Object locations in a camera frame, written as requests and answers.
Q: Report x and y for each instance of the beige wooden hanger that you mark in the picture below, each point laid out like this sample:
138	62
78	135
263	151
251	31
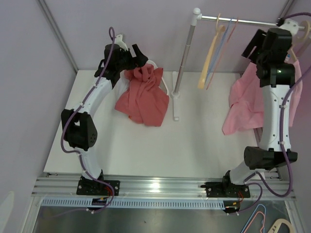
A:
219	30
300	38

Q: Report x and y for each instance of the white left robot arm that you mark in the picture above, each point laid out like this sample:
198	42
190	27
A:
79	133

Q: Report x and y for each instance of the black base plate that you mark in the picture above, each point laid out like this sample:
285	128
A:
225	190
88	187

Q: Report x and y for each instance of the coral red t shirt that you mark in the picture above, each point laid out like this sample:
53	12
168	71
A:
144	100

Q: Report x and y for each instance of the silver clothes rail bar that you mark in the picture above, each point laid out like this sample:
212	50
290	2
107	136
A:
240	21

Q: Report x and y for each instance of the grey rack upright pole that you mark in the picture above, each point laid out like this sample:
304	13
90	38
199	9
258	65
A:
196	12

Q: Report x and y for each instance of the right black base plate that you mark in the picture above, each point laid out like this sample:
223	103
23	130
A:
225	190

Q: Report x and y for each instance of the blue wire hanger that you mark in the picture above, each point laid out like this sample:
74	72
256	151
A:
217	49

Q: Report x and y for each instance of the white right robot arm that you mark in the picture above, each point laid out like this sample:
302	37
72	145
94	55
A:
274	149

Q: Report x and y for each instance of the white slotted cable duct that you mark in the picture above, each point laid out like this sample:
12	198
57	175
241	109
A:
136	203

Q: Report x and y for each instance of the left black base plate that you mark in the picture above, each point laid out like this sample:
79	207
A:
88	187

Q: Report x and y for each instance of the white rack foot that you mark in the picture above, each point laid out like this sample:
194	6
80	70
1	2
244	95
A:
175	104

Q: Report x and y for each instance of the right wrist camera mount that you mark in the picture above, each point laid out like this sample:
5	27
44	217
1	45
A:
290	25

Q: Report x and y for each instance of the light pink t shirt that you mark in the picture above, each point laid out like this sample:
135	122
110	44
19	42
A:
246	107

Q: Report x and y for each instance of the pink wire hanger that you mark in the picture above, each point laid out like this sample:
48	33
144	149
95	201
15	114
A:
220	54

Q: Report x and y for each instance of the white plastic basket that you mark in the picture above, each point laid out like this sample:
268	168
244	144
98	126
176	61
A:
162	84

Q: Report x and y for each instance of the beige spare hanger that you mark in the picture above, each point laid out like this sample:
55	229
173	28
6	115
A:
278	223

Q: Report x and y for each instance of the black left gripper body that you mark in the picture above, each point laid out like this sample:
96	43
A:
127	62

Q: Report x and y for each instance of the pink and blue spare hangers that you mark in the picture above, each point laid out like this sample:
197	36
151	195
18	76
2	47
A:
260	210

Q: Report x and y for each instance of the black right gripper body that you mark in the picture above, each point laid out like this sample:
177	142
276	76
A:
260	58

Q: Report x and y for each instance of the aluminium mounting rail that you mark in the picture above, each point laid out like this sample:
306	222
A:
65	185

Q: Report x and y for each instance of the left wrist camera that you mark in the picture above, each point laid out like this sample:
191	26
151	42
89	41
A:
120	42

